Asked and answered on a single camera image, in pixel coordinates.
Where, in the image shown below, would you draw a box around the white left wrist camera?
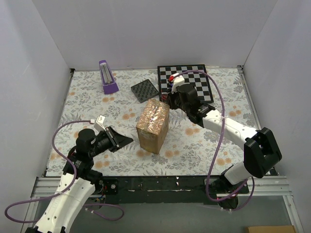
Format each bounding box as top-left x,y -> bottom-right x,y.
90,115 -> 105,132

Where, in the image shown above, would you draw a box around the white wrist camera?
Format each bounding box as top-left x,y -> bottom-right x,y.
168,73 -> 185,94
90,115 -> 105,132

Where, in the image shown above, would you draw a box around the brown cardboard express box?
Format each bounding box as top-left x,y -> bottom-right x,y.
136,99 -> 170,154

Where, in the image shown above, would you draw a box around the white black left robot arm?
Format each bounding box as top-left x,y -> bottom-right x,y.
26,127 -> 133,233

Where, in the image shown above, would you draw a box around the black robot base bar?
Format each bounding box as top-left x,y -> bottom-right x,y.
92,175 -> 215,205

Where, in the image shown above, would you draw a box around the black white chessboard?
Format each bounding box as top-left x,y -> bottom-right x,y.
157,64 -> 214,103

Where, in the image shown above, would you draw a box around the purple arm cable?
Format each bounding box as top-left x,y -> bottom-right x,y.
176,69 -> 255,202
4,120 -> 125,223

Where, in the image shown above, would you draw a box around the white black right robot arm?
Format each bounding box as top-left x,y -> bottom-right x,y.
167,84 -> 282,193

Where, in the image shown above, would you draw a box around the brown cardboard boxes on floor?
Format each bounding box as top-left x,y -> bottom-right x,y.
245,225 -> 296,233

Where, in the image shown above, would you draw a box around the grey studded building plate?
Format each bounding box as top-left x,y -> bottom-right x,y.
131,79 -> 159,103

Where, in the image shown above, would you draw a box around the purple capped clear bottle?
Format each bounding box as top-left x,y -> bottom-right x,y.
99,60 -> 119,95

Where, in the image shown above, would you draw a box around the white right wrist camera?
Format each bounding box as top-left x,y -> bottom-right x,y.
168,73 -> 185,94

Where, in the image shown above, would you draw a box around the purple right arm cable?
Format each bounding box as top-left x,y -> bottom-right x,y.
176,69 -> 255,202

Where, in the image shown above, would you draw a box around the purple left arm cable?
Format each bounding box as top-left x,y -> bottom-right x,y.
4,120 -> 125,223

